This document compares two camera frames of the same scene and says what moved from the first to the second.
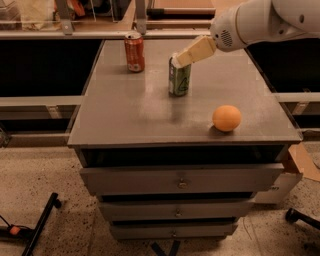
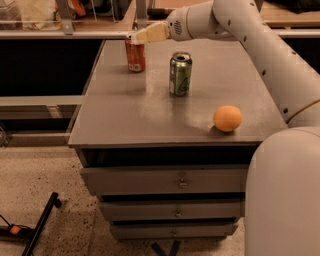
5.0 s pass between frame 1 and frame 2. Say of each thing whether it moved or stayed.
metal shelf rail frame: stayed
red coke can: stayed
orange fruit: stayed
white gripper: moved
